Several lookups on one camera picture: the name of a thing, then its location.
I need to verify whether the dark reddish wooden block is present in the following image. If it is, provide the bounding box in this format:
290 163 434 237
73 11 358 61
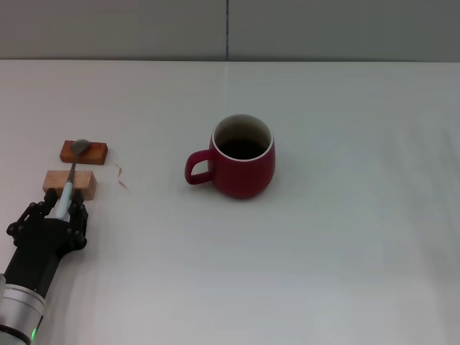
59 139 109 165

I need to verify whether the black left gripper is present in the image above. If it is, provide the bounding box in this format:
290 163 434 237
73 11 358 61
5 189 89 299

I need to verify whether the red ceramic mug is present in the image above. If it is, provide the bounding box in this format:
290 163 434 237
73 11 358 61
185 114 277 200

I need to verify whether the light wooden block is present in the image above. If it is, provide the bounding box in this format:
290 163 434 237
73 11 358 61
42 170 98 201

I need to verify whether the blue handled metal spoon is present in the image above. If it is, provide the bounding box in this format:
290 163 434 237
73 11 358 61
55 139 90 221

